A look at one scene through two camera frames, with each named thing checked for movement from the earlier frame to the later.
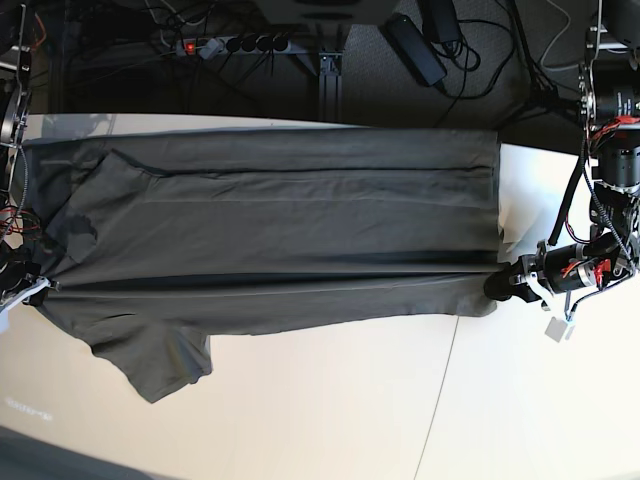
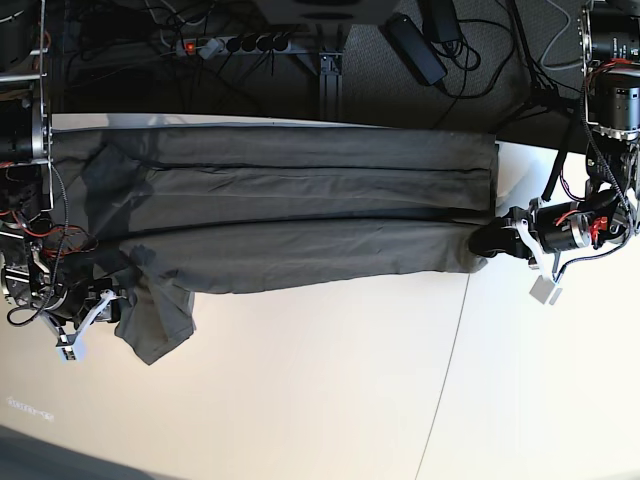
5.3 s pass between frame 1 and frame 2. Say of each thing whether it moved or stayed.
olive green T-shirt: moved
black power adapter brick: stayed
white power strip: stayed
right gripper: moved
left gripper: moved
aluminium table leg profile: stayed
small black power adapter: stayed
